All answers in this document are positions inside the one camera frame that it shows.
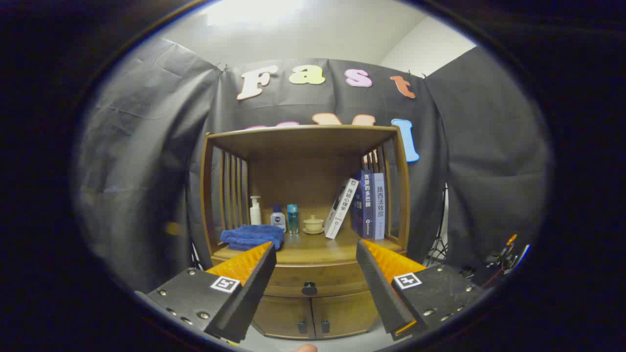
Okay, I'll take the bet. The wooden drawer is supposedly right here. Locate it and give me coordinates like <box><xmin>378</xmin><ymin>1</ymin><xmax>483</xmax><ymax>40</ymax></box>
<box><xmin>262</xmin><ymin>261</ymin><xmax>380</xmax><ymax>298</ymax></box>

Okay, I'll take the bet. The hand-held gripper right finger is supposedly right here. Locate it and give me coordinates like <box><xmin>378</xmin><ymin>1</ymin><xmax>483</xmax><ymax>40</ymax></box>
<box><xmin>356</xmin><ymin>239</ymin><xmax>492</xmax><ymax>341</ymax></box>

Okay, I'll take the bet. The white bottle with blue cap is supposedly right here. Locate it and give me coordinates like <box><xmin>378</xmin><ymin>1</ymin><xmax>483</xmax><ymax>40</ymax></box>
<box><xmin>270</xmin><ymin>204</ymin><xmax>287</xmax><ymax>232</ymax></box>

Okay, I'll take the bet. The wooden cabinet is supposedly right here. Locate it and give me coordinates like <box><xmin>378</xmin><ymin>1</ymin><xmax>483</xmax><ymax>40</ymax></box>
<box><xmin>200</xmin><ymin>124</ymin><xmax>411</xmax><ymax>340</ymax></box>

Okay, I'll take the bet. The white book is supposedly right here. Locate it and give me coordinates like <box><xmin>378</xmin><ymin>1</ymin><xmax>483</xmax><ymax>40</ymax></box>
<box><xmin>324</xmin><ymin>178</ymin><xmax>360</xmax><ymax>240</ymax></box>

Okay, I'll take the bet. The beige lidded tea cup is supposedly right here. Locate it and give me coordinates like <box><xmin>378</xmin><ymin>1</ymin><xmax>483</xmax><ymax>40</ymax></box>
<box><xmin>302</xmin><ymin>215</ymin><xmax>325</xmax><ymax>235</ymax></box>

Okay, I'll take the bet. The black equipment with orange part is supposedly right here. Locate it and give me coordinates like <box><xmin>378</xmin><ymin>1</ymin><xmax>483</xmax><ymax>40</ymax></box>
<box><xmin>460</xmin><ymin>234</ymin><xmax>531</xmax><ymax>289</ymax></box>

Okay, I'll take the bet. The dark blue book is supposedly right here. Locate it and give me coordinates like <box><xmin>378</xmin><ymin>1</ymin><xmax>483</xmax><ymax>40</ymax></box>
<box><xmin>351</xmin><ymin>170</ymin><xmax>375</xmax><ymax>239</ymax></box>

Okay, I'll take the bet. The wooden cabinet door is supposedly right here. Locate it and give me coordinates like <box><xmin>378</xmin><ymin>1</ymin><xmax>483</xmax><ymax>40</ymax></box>
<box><xmin>252</xmin><ymin>296</ymin><xmax>313</xmax><ymax>339</ymax></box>
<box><xmin>312</xmin><ymin>292</ymin><xmax>380</xmax><ymax>339</ymax></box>

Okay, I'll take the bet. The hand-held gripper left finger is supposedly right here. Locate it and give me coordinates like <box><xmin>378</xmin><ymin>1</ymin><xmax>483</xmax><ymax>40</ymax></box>
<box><xmin>134</xmin><ymin>241</ymin><xmax>277</xmax><ymax>344</ymax></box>

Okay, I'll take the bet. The wooden countertop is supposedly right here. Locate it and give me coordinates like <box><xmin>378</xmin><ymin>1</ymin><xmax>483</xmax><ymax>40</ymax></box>
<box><xmin>211</xmin><ymin>230</ymin><xmax>406</xmax><ymax>267</ymax></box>

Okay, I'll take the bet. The folded blue towel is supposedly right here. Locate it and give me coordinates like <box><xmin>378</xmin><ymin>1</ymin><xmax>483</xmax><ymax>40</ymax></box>
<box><xmin>220</xmin><ymin>224</ymin><xmax>286</xmax><ymax>251</ymax></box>

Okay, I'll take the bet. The pale purple book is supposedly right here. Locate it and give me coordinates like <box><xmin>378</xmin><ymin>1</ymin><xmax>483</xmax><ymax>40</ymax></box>
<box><xmin>372</xmin><ymin>173</ymin><xmax>387</xmax><ymax>240</ymax></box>

